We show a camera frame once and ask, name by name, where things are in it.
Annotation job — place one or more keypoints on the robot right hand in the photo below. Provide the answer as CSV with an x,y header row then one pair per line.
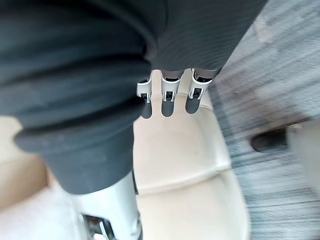
x,y
75,75

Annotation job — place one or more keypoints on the grey striped rug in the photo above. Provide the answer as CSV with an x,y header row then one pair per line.
x,y
275,62

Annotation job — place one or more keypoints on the beige leather sofa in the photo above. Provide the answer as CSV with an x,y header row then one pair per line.
x,y
175,155

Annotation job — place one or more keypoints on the robot right dark foot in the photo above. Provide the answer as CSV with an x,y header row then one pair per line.
x,y
268,141

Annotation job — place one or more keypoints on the grey square cushion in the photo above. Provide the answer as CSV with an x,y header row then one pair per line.
x,y
37,220

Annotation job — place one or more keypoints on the robot right silver leg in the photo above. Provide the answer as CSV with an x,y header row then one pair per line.
x,y
306,150

